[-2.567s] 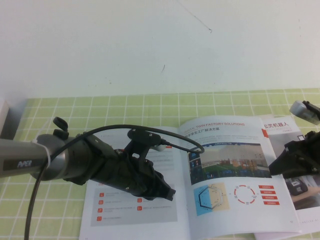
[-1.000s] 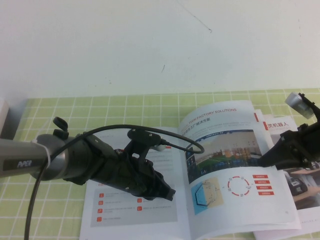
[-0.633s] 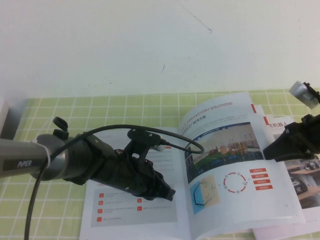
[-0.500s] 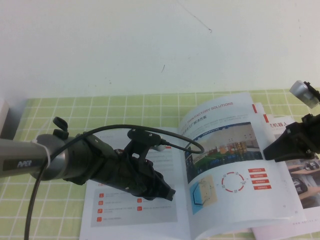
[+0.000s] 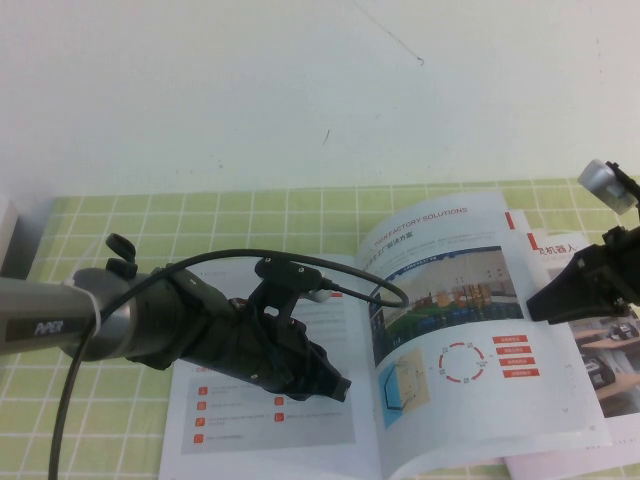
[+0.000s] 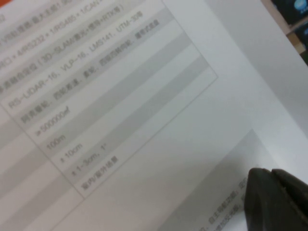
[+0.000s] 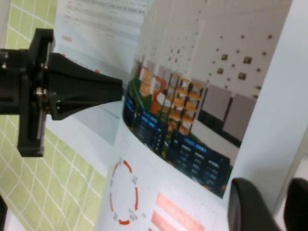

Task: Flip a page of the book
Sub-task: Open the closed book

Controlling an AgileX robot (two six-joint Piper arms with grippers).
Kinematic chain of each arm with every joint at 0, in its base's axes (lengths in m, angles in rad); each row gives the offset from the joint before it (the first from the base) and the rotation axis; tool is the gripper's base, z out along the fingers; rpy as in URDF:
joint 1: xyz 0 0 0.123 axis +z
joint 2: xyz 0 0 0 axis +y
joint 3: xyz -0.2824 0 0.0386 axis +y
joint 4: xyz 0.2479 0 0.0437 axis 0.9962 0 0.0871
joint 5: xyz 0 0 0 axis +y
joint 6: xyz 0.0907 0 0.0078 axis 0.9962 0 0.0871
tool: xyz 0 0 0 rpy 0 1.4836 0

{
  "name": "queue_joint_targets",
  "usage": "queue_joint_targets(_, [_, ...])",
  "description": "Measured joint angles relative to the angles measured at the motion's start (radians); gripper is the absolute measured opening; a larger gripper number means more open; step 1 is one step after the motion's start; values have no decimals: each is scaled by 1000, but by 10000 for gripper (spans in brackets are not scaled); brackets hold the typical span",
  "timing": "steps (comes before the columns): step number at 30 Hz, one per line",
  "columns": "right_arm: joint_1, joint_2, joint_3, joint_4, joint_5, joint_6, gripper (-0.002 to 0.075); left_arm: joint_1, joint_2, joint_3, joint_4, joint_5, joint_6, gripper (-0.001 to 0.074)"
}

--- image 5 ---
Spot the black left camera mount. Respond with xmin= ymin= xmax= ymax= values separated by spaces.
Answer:
xmin=253 ymin=256 xmax=324 ymax=321

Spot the green checked tablecloth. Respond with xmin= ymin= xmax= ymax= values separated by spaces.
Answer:
xmin=0 ymin=177 xmax=640 ymax=480

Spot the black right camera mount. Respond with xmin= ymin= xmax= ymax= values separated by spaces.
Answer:
xmin=604 ymin=160 xmax=640 ymax=236

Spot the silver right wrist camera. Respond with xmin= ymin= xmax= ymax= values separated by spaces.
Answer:
xmin=577 ymin=159 xmax=636 ymax=216

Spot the white product brochure book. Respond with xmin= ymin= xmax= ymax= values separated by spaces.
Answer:
xmin=158 ymin=189 xmax=640 ymax=480

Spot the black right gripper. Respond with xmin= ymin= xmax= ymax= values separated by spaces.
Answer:
xmin=526 ymin=223 xmax=640 ymax=325

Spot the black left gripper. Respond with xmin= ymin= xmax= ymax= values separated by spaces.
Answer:
xmin=199 ymin=298 xmax=353 ymax=404

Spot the black left camera cable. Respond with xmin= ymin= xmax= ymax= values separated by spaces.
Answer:
xmin=53 ymin=248 xmax=410 ymax=480

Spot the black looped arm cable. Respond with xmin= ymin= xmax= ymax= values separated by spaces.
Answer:
xmin=106 ymin=232 xmax=139 ymax=276

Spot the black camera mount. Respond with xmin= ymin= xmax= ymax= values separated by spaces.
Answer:
xmin=253 ymin=256 xmax=324 ymax=321
xmin=604 ymin=160 xmax=640 ymax=236

